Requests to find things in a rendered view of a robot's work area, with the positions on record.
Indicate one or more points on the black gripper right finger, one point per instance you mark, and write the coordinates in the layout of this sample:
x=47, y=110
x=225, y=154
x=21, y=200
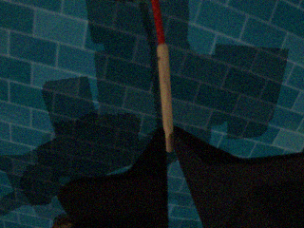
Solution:
x=220, y=183

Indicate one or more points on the red string with tan wooden stick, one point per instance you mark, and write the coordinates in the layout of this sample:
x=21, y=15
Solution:
x=164, y=74

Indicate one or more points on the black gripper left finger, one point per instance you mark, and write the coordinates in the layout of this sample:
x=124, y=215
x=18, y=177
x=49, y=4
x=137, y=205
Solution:
x=141, y=189

